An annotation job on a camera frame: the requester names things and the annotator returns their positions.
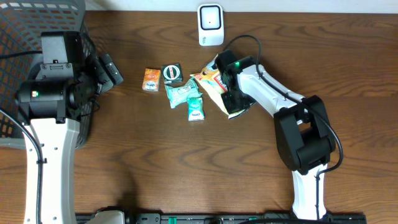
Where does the yellow white snack bag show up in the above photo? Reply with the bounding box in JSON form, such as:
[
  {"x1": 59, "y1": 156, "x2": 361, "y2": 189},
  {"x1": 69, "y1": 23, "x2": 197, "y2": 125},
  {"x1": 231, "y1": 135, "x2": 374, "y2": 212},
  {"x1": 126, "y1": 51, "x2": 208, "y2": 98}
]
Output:
[{"x1": 190, "y1": 55, "x2": 246, "y2": 119}]

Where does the green tissue pack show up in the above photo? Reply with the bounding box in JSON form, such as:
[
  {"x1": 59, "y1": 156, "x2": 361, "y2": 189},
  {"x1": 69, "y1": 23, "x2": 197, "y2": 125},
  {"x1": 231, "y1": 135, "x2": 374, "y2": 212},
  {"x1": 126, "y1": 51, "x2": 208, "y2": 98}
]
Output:
[{"x1": 187, "y1": 97, "x2": 205, "y2": 121}]

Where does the orange tissue pack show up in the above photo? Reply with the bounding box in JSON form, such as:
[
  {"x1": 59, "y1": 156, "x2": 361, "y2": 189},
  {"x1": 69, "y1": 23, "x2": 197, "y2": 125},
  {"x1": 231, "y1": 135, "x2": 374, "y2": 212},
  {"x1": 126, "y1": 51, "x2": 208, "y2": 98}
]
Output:
[{"x1": 142, "y1": 68, "x2": 160, "y2": 91}]

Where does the mint green snack pouch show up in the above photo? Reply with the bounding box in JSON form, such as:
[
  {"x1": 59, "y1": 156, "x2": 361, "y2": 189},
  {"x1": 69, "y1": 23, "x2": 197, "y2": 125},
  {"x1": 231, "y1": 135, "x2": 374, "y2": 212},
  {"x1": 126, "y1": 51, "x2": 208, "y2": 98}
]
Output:
[{"x1": 165, "y1": 77, "x2": 202, "y2": 109}]

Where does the round green white item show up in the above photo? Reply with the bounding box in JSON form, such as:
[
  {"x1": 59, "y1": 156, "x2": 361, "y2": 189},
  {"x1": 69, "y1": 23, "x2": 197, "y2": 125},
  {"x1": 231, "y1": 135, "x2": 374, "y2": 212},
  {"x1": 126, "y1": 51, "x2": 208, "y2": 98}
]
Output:
[{"x1": 161, "y1": 63, "x2": 183, "y2": 84}]

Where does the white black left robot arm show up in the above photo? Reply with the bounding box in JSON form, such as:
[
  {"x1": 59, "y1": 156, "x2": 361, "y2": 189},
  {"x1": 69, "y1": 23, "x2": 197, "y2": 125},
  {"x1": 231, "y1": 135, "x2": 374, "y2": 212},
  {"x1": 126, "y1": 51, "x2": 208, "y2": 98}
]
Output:
[{"x1": 16, "y1": 31, "x2": 123, "y2": 223}]

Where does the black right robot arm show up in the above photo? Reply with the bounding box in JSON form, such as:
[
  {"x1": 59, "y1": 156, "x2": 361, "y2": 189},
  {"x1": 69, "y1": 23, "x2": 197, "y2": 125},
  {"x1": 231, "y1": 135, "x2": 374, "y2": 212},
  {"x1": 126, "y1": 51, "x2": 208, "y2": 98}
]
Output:
[{"x1": 215, "y1": 50, "x2": 336, "y2": 220}]

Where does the white barcode scanner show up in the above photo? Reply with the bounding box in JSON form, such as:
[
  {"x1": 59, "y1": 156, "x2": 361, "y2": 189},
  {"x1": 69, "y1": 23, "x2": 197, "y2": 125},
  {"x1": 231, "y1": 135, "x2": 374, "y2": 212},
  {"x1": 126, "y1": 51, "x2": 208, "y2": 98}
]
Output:
[{"x1": 197, "y1": 3, "x2": 224, "y2": 47}]

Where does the dark grey plastic basket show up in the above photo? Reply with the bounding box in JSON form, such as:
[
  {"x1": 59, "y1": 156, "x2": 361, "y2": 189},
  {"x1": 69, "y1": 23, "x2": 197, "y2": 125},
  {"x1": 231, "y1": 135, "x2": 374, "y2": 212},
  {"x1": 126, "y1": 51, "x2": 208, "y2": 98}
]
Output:
[{"x1": 0, "y1": 0, "x2": 97, "y2": 150}]

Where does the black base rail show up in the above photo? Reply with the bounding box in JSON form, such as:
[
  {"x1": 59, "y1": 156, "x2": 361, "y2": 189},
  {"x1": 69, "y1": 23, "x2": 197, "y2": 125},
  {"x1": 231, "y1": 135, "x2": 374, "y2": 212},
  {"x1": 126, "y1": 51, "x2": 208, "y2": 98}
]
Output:
[{"x1": 126, "y1": 212, "x2": 367, "y2": 224}]

